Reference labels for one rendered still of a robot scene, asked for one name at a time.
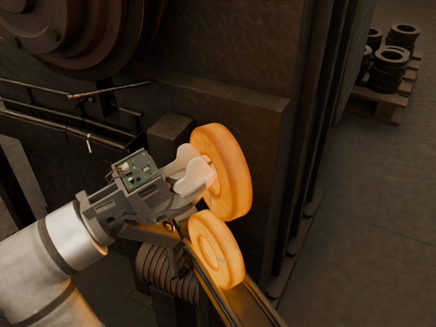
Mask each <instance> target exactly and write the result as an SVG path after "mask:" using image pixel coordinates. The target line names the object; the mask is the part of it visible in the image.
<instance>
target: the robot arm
mask: <svg viewBox="0 0 436 327"><path fill-rule="evenodd" d="M133 156H134V157H133ZM128 159H129V160H128ZM123 162H124V163H123ZM111 166H112V169H113V170H112V171H110V172H109V173H108V174H107V175H106V176H105V179H106V177H107V176H108V175H109V174H111V173H112V172H114V173H113V174H112V176H113V179H114V180H115V182H113V183H112V180H113V179H111V181H110V182H109V181H107V179H106V181H107V182H108V186H106V187H104V188H102V189H100V190H99V191H97V192H95V193H94V194H92V195H90V196H89V195H88V194H87V192H86V191H85V190H83V191H81V192H80V193H77V194H76V195H75V196H76V198H77V200H72V201H71V202H69V203H67V204H66V205H64V206H62V207H61V208H59V209H57V210H55V211H54V212H52V213H50V214H48V215H47V216H45V217H43V218H41V219H40V220H38V221H36V222H35V223H32V224H31V225H29V226H27V227H26V228H24V229H22V230H20V231H19V232H17V233H15V234H13V235H11V236H10V237H8V238H6V239H4V240H2V241H1V242H0V320H2V319H4V318H5V317H6V318H7V319H8V321H9V322H10V324H11V325H13V327H105V325H104V324H103V323H102V322H101V321H100V320H99V319H98V318H97V316H96V315H95V314H94V312H93V310H92V309H91V308H90V306H89V305H88V303H87V302H86V300H85V299H84V297H83V296H82V295H81V293H80V291H79V290H78V289H77V287H76V286H75V284H74V283H73V282H72V280H71V278H70V276H73V275H74V274H75V273H77V272H79V271H81V270H83V269H84V268H86V267H87V266H89V265H91V264H92V263H94V262H96V261H97V260H99V259H101V258H102V257H104V256H106V255H107V252H108V247H107V246H108V245H110V244H112V243H113V242H115V235H114V233H113V231H112V230H113V229H114V231H115V234H116V236H117V237H122V238H125V239H131V240H134V241H141V242H144V243H150V244H153V245H159V246H163V247H168V248H173V247H174V246H175V245H176V244H177V243H178V242H179V241H180V236H179V235H178V232H177V231H176V229H175V227H174V225H173V223H172V221H171V220H172V219H174V218H175V217H177V216H179V215H182V214H183V213H186V212H187V211H189V210H190V209H192V207H194V205H196V203H198V201H199V200H200V199H201V198H202V197H203V195H204V194H205V193H206V192H207V190H208V188H209V187H210V186H211V184H212V183H213V181H214V180H215V179H216V177H217V171H216V169H215V167H214V165H213V163H212V161H211V160H210V159H209V158H208V157H207V156H206V155H204V156H201V155H200V153H199V152H198V151H197V150H196V149H195V148H194V147H193V146H192V145H191V144H189V143H185V144H182V145H181V146H179V148H178V150H177V155H176V160H175V161H173V162H171V163H170V164H168V165H166V166H165V167H162V168H159V169H158V168H157V166H156V164H155V162H154V160H153V159H152V157H151V156H149V153H148V152H147V151H145V149H144V148H141V149H140V150H138V151H136V152H134V153H132V154H131V155H129V156H127V157H125V158H123V159H122V160H120V161H118V162H116V163H115V164H113V165H111ZM170 183H172V184H174V186H173V190H174V191H175V192H176V193H177V194H176V193H171V192H170V190H169V189H170V187H171V185H170Z"/></svg>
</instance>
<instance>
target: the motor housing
mask: <svg viewBox="0 0 436 327"><path fill-rule="evenodd" d="M175 253H176V260H177V263H178V270H179V269H181V268H182V267H183V266H185V267H187V268H188V269H189V272H188V273H187V274H186V275H185V277H183V278H182V279H181V280H180V281H179V282H174V281H173V280H172V279H171V273H170V269H169V262H168V258H167V251H166V247H163V246H159V245H153V244H150V243H143V244H142V246H141V247H140V249H139V251H138V254H137V256H136V262H135V266H136V273H137V275H138V276H139V277H140V278H141V279H142V280H143V281H144V282H147V283H149V284H150V286H149V290H150V294H151V299H152V304H153V308H154V313H155V317H156V322H157V326H158V327H197V318H196V308H195V306H197V307H198V308H200V304H199V284H198V280H197V278H196V277H195V275H194V274H193V272H192V271H191V269H190V268H189V266H188V263H187V261H186V260H185V258H184V254H183V250H182V242H181V240H180V241H179V242H178V243H177V244H176V245H175Z"/></svg>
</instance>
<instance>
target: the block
mask: <svg viewBox="0 0 436 327"><path fill-rule="evenodd" d="M194 129H195V123H194V120H193V119H192V118H190V117H186V116H183V115H180V114H176V113H172V112H167V113H166V114H164V115H163V116H162V117H161V118H160V119H159V120H158V121H157V122H155V124H153V126H152V127H151V128H149V129H148V131H147V141H148V146H149V154H150V156H151V157H152V159H153V160H154V162H155V164H156V166H157V168H158V169H159V168H162V167H165V166H166V165H168V164H170V163H171V162H173V161H175V160H176V155H177V150H178V148H179V146H181V145H182V144H185V143H189V141H190V136H191V133H192V132H193V130H194ZM170 185H171V187H170V189H169V190H170V192H171V193H176V192H175V191H174V190H173V186H174V184H172V183H170ZM176 194H177V193H176Z"/></svg>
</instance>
